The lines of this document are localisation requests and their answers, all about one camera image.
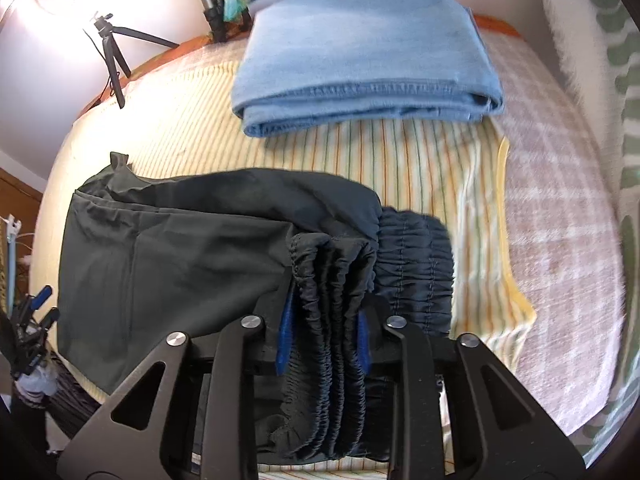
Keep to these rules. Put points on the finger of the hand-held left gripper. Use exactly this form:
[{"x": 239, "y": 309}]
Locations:
[
  {"x": 50, "y": 318},
  {"x": 42, "y": 293}
]

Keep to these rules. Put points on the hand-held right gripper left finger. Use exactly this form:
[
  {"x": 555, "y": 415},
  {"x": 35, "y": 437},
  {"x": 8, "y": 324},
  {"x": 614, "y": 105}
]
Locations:
[{"x": 284, "y": 335}]

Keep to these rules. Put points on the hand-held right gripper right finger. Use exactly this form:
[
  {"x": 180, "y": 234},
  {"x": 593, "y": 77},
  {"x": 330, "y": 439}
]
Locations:
[{"x": 362, "y": 340}]

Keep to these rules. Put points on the dark green pants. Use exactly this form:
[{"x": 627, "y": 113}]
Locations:
[{"x": 175, "y": 270}]

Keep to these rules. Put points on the person's striped clothing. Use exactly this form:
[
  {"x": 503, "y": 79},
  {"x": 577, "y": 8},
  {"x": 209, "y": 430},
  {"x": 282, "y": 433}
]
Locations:
[{"x": 75, "y": 395}]

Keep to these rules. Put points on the white clip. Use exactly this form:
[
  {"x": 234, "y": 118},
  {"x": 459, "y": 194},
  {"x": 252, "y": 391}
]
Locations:
[{"x": 11, "y": 223}]

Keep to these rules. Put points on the yellow striped sheet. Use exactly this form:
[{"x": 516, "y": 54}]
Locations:
[{"x": 450, "y": 170}]

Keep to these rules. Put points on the small black tripod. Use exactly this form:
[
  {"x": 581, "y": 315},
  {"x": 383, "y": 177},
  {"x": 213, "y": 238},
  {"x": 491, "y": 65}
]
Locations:
[{"x": 107, "y": 47}]

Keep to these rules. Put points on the folded light blue jeans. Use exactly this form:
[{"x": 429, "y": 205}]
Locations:
[{"x": 360, "y": 50}]

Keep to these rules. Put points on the green and white pillow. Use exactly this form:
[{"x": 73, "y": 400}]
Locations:
[{"x": 600, "y": 35}]

